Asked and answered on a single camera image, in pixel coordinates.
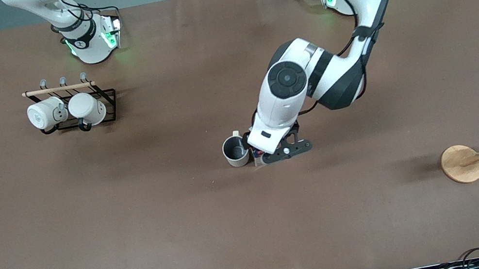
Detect blue white milk carton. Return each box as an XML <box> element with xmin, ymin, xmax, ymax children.
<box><xmin>250</xmin><ymin>146</ymin><xmax>271</xmax><ymax>168</ymax></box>

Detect white mug face print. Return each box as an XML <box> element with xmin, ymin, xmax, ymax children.
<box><xmin>25</xmin><ymin>94</ymin><xmax>72</xmax><ymax>138</ymax></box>

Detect white mug grey inside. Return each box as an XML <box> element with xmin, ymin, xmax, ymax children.
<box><xmin>219</xmin><ymin>129</ymin><xmax>253</xmax><ymax>170</ymax></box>

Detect plain white mug black handle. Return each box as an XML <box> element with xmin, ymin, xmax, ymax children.
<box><xmin>66</xmin><ymin>89</ymin><xmax>110</xmax><ymax>134</ymax></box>

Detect black wire rack wooden bar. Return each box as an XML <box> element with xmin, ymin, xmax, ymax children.
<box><xmin>20</xmin><ymin>67</ymin><xmax>122</xmax><ymax>141</ymax></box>

